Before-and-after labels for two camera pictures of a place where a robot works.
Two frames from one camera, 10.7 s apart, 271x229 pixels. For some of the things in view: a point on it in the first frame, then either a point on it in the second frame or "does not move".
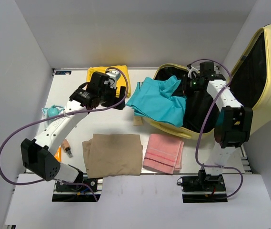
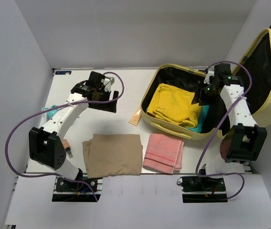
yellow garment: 124,79 -> 174,105
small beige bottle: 66,148 does not move
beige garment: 113,154 does not move
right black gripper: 185,84 -> 198,93
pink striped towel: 163,153 does not move
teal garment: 153,98 -> 203,112
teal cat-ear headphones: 53,111 does not move
